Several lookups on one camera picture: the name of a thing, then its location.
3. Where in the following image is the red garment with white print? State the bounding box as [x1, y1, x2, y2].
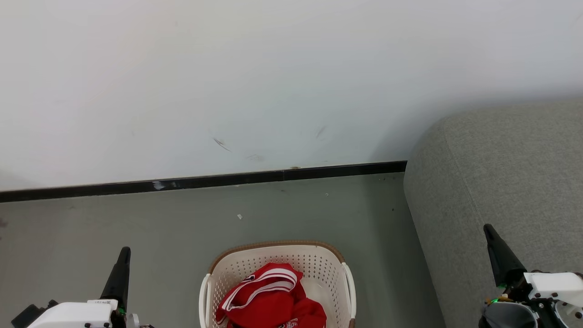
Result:
[273, 292, 327, 328]

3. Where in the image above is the black skirting board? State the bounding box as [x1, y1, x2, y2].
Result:
[0, 160, 408, 203]

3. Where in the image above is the cream perforated laundry basket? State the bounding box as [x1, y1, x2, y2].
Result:
[199, 240, 357, 328]

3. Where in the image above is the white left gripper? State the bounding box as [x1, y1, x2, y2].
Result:
[27, 247, 132, 328]

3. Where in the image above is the red jersey with white stripes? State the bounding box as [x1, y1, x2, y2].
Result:
[215, 262, 305, 326]

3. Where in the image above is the grey fabric sofa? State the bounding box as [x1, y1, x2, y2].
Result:
[403, 99, 583, 328]

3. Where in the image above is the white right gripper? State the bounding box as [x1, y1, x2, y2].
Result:
[483, 224, 583, 328]

